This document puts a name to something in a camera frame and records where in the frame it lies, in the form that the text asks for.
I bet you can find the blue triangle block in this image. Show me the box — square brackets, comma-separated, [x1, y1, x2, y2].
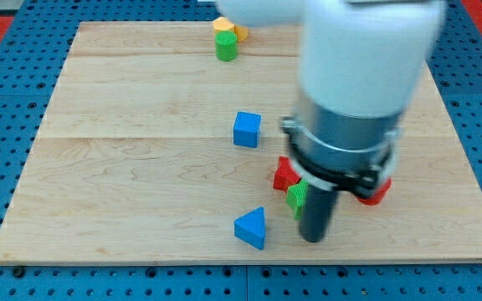
[234, 207, 266, 250]

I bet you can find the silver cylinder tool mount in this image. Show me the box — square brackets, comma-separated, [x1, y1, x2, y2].
[281, 89, 402, 198]

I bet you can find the green star block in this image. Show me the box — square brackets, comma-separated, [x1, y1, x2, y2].
[286, 180, 308, 220]

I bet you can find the red star block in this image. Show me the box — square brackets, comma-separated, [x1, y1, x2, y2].
[273, 156, 301, 192]

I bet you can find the wooden board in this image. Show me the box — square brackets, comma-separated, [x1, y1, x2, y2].
[0, 22, 482, 266]

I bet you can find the yellow hexagon block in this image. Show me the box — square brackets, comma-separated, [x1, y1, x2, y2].
[212, 17, 235, 33]

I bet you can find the green cylinder block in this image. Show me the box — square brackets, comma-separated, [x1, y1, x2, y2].
[215, 31, 238, 62]

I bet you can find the red round block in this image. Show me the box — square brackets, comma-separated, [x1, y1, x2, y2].
[356, 177, 392, 206]

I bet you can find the orange round block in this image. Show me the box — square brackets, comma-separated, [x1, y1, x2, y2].
[234, 24, 249, 42]

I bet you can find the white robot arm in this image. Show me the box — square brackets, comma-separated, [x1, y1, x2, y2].
[216, 0, 446, 242]

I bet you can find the blue cube block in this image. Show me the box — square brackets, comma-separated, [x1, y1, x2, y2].
[233, 112, 261, 148]

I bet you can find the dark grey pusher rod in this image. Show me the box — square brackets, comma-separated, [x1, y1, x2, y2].
[299, 184, 339, 243]

